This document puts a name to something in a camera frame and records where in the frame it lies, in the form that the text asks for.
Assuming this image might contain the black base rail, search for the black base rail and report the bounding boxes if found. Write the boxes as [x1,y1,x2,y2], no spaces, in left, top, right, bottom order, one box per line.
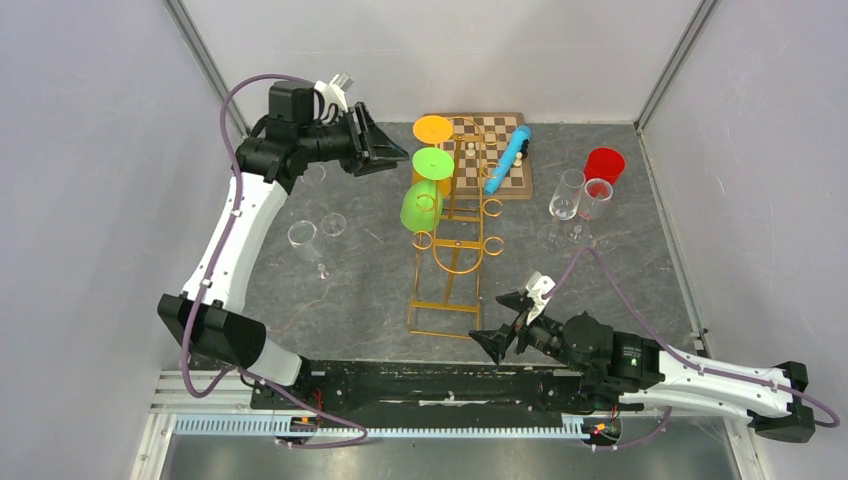
[288,360,653,429]

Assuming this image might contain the blue cylinder tube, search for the blue cylinder tube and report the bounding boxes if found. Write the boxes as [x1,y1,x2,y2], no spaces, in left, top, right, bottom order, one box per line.
[483,125,532,196]

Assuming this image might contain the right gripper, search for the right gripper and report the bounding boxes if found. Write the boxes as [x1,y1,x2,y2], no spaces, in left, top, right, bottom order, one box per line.
[467,291,588,375]

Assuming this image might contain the clear wine glass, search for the clear wine glass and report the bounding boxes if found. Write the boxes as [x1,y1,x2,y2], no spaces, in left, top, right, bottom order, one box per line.
[298,162,348,238]
[287,220,330,281]
[536,169,586,250]
[566,178,614,246]

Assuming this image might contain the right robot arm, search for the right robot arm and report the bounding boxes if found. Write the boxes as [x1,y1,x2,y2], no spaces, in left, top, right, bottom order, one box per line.
[468,292,816,443]

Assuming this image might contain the wooden chessboard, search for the wooden chessboard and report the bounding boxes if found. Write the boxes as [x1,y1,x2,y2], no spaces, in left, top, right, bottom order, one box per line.
[437,112,534,201]

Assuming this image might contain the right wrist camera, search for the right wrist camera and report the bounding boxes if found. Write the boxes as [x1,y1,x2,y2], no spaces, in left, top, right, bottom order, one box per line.
[524,271,556,325]

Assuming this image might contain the green plastic wine glass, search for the green plastic wine glass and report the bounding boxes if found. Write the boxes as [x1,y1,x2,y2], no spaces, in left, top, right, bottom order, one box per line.
[400,147,455,232]

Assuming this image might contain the red plastic wine glass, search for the red plastic wine glass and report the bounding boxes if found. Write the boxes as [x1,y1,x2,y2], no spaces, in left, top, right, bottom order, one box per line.
[583,147,627,185]

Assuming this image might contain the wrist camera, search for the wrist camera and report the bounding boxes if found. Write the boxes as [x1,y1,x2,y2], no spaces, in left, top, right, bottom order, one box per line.
[524,271,556,325]
[314,72,353,114]

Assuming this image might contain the orange plastic wine glass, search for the orange plastic wine glass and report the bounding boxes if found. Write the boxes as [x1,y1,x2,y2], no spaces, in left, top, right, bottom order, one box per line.
[412,115,455,200]

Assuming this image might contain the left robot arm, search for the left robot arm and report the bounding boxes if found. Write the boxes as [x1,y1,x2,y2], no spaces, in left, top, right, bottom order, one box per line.
[157,73,409,408]

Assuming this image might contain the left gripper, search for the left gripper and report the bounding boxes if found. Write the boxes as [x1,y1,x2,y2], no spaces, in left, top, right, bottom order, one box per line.
[300,102,410,178]

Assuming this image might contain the gold wire glass rack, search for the gold wire glass rack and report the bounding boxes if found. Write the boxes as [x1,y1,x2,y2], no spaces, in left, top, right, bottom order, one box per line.
[406,115,505,342]

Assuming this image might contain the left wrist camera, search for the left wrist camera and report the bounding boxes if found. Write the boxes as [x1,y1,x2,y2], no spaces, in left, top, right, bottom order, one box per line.
[314,72,353,114]

